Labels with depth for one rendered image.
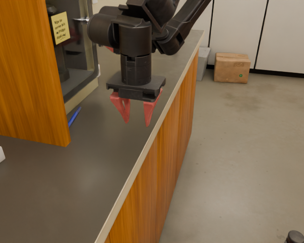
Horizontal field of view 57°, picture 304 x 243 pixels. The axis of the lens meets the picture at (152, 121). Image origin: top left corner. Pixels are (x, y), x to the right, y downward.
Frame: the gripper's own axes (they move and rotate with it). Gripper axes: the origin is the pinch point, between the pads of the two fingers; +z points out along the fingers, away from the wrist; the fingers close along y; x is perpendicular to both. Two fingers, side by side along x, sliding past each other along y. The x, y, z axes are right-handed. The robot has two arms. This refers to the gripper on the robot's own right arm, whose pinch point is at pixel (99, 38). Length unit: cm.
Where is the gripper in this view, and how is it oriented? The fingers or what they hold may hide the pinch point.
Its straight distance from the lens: 101.2
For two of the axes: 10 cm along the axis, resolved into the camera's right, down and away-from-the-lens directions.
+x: -0.2, 8.5, 5.3
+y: -2.9, 5.1, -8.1
